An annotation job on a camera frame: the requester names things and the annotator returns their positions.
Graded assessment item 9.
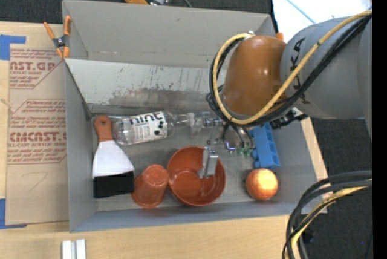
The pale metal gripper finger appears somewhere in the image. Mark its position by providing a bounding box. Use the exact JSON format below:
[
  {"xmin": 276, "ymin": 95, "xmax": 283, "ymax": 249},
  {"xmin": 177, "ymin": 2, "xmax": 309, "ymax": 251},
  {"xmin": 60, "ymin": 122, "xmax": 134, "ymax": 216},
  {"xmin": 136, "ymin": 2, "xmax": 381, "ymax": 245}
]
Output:
[
  {"xmin": 206, "ymin": 123, "xmax": 221, "ymax": 145},
  {"xmin": 198, "ymin": 146, "xmax": 220, "ymax": 179}
]

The orange-handled white black brush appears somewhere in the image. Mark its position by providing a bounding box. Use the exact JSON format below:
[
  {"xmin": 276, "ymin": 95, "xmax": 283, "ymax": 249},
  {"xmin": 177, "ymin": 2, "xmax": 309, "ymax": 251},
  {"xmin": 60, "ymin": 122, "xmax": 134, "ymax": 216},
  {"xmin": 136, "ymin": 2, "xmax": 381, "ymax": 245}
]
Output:
[{"xmin": 91, "ymin": 114, "xmax": 136, "ymax": 199}]

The grey metal bin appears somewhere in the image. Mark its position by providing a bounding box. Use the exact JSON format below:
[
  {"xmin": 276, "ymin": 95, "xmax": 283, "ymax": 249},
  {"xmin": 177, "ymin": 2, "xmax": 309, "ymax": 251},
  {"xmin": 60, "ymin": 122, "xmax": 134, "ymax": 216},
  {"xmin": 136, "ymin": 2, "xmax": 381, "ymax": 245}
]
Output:
[{"xmin": 62, "ymin": 0, "xmax": 330, "ymax": 233}]

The blue toy brick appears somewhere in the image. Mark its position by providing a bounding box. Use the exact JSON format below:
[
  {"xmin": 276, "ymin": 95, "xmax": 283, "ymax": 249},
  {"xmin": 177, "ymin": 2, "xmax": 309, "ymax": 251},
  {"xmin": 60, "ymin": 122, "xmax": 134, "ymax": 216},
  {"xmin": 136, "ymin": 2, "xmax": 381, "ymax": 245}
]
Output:
[{"xmin": 247, "ymin": 122, "xmax": 281, "ymax": 169}]

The black cylinder on white bracket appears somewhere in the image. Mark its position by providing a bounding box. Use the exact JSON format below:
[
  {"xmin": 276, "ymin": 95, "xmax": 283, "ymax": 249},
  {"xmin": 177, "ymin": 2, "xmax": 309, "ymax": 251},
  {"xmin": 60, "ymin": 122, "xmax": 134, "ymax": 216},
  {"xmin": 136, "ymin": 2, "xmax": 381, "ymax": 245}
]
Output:
[{"xmin": 270, "ymin": 108, "xmax": 308, "ymax": 131}]

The brown cardboard board red print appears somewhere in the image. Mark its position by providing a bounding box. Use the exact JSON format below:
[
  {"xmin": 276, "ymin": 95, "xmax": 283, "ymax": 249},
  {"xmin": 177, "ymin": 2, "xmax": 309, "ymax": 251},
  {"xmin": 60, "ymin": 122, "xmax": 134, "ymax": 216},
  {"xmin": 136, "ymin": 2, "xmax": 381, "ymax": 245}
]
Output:
[{"xmin": 0, "ymin": 21, "xmax": 70, "ymax": 229}]

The orange plastic cup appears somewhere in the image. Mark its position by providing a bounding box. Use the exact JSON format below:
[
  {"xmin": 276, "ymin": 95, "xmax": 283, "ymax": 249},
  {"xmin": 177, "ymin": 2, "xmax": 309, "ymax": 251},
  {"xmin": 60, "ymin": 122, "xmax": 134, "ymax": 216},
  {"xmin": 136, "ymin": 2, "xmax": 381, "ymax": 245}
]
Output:
[{"xmin": 130, "ymin": 163, "xmax": 169, "ymax": 209}]

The orange plastic bowl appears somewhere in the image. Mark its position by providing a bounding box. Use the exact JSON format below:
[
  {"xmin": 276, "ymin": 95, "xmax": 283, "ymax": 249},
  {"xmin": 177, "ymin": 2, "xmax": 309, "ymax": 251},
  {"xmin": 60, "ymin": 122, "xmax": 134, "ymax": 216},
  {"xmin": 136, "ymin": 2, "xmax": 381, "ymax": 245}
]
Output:
[{"xmin": 166, "ymin": 146, "xmax": 227, "ymax": 208}]

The orange fruit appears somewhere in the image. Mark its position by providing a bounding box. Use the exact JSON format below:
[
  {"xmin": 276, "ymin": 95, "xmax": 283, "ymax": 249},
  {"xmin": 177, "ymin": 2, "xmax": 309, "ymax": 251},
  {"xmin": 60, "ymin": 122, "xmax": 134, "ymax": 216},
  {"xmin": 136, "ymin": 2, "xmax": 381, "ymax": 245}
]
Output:
[{"xmin": 244, "ymin": 168, "xmax": 279, "ymax": 202}]

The clear plastic bottle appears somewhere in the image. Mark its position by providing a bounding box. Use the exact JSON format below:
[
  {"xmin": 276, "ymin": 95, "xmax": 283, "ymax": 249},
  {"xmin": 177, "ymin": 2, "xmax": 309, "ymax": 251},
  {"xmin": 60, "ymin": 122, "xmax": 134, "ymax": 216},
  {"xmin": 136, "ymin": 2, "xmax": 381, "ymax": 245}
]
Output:
[{"xmin": 111, "ymin": 110, "xmax": 203, "ymax": 146}]

